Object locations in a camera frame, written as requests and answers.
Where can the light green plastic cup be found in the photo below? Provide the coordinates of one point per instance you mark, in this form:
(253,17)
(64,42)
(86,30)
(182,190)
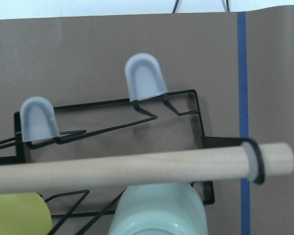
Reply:
(159,209)

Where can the yellow plastic cup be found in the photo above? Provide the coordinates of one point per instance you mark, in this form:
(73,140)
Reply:
(24,214)

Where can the grey silicone peg cap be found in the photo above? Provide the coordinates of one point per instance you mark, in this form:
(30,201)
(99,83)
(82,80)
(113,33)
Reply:
(144,77)
(38,120)

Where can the wooden rack handle rod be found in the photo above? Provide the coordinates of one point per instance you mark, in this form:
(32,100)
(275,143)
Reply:
(180,166)

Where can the black wire cup rack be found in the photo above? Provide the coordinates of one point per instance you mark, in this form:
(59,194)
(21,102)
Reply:
(75,135)

